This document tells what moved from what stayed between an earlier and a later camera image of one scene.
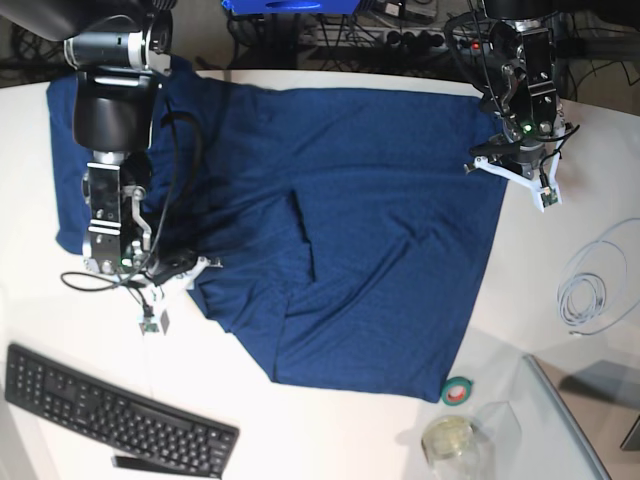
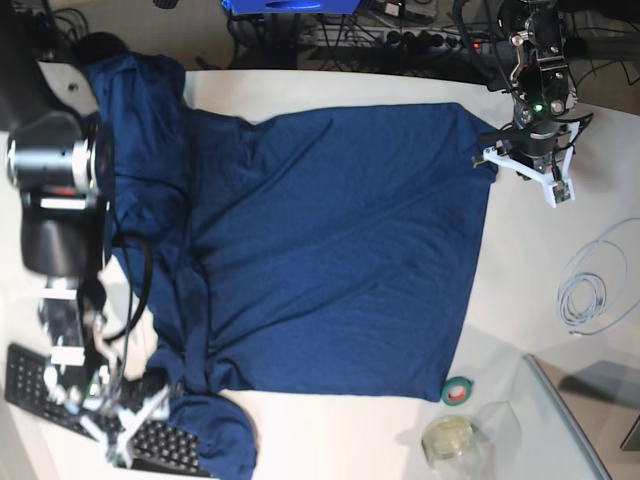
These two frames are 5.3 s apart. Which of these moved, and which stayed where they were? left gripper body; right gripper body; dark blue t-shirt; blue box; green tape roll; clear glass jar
Moved: dark blue t-shirt; left gripper body
Stayed: green tape roll; blue box; right gripper body; clear glass jar
